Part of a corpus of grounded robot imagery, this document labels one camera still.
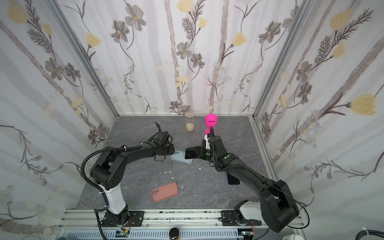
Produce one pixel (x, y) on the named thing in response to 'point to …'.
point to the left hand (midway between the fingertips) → (172, 146)
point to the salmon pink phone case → (164, 192)
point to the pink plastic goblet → (211, 120)
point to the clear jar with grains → (189, 117)
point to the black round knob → (174, 233)
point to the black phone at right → (232, 180)
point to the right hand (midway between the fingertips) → (193, 148)
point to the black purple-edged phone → (193, 152)
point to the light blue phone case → (180, 155)
